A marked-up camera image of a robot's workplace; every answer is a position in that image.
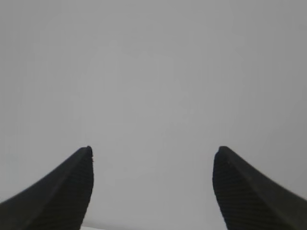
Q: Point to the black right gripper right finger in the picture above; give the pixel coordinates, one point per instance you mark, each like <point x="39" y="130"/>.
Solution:
<point x="249" y="200"/>

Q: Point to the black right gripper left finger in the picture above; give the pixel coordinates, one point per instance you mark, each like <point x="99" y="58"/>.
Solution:
<point x="58" y="201"/>

